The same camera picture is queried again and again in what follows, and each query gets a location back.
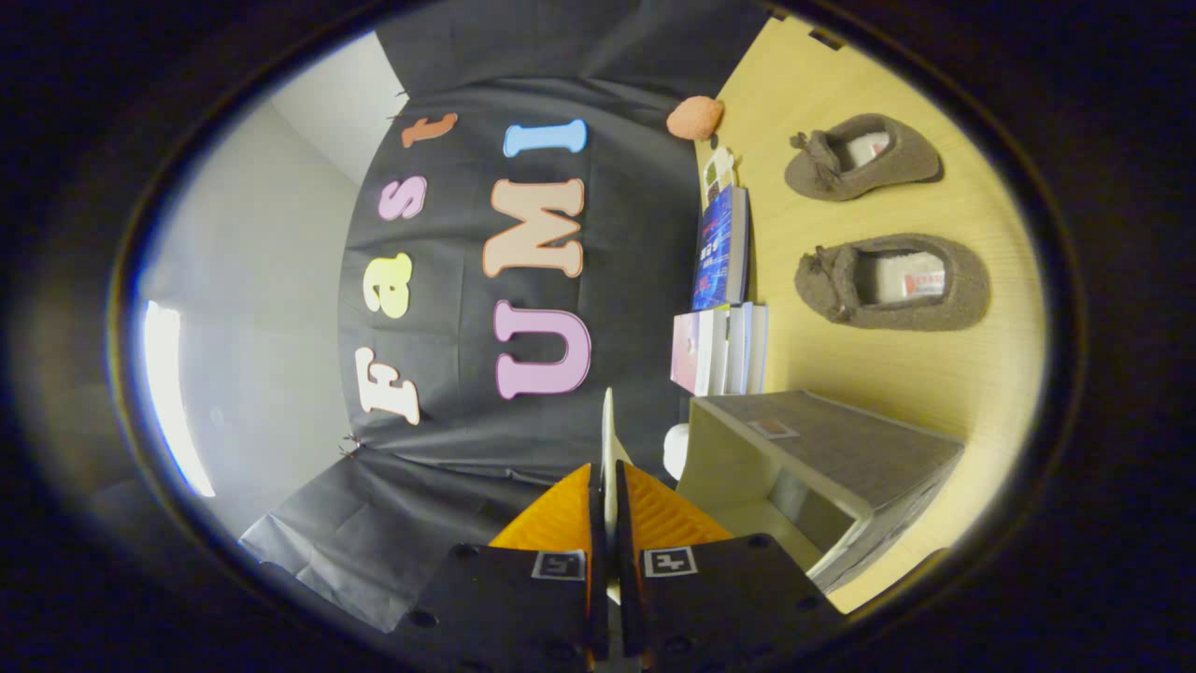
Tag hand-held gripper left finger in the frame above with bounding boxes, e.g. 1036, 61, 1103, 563
388, 462, 609, 673

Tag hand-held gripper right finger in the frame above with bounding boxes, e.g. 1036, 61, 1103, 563
615, 460, 847, 673

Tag white storage box door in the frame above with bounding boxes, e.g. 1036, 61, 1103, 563
601, 387, 638, 604

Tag brown fuzzy slipper shoe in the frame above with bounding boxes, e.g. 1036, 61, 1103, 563
783, 113, 943, 203
794, 233, 991, 332

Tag white rounded object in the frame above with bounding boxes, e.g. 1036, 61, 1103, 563
662, 422, 693, 483

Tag white book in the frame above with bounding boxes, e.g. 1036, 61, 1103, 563
727, 301, 771, 396
696, 307, 732, 397

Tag black backdrop cloth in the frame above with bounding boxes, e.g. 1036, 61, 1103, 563
238, 0, 776, 633

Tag blue book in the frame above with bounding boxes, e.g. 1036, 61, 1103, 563
691, 185, 752, 313

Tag white printed leaflet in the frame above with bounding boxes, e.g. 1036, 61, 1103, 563
701, 147, 740, 209

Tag orange fuzzy sponge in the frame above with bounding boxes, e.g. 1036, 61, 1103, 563
665, 95, 726, 142

